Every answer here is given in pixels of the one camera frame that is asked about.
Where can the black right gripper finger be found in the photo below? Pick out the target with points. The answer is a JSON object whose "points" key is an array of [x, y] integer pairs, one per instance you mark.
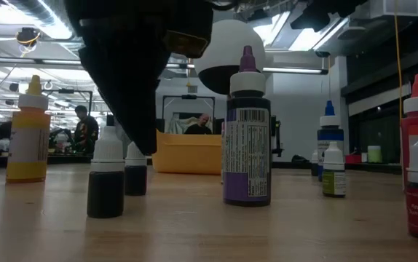
{"points": [[309, 16]]}

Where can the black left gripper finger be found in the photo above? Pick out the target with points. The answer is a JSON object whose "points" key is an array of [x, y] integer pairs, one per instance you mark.
{"points": [[150, 102], [114, 87]]}

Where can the yellow plastic bin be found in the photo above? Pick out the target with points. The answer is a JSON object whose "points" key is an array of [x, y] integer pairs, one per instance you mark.
{"points": [[191, 154]]}

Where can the small dark dropper bottle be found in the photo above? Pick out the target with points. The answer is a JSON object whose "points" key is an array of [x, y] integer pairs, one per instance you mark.
{"points": [[135, 178], [314, 163], [105, 193]]}

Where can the yellow food coloring bottle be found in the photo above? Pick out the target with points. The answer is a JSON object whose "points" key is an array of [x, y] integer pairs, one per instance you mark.
{"points": [[28, 138]]}

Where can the purple food coloring bottle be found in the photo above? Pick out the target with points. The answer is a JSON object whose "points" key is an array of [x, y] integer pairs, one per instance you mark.
{"points": [[247, 145]]}

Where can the blue food coloring bottle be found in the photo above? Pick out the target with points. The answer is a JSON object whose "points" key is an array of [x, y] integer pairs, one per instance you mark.
{"points": [[330, 134]]}

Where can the small green label dropper bottle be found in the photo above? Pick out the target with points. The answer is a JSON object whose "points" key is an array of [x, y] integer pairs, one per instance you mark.
{"points": [[334, 183]]}

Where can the person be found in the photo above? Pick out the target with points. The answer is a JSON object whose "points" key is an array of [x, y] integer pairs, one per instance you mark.
{"points": [[87, 131], [199, 129]]}

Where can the white ceiling air unit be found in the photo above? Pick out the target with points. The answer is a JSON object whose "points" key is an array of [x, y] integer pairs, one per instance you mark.
{"points": [[402, 7]]}

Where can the long ceiling light bar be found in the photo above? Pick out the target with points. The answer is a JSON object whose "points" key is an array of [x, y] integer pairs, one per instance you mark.
{"points": [[296, 70]]}

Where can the white globe lamp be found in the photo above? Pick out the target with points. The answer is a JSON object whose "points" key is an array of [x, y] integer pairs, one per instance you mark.
{"points": [[238, 40]]}

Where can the black equipment rack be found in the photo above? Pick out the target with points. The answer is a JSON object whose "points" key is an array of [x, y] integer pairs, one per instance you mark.
{"points": [[276, 136]]}

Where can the green cup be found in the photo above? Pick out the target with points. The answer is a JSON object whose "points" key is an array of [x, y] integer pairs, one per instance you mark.
{"points": [[374, 153]]}

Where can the white cup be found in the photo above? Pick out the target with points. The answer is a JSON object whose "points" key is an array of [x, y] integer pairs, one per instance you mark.
{"points": [[364, 157]]}

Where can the red box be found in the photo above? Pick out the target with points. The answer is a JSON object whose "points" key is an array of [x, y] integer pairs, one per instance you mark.
{"points": [[352, 159]]}

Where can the black ceiling camera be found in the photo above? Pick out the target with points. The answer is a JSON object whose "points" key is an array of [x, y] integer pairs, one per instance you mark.
{"points": [[322, 54]]}

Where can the silver air duct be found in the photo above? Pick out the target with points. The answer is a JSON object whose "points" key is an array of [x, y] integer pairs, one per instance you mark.
{"points": [[38, 9]]}

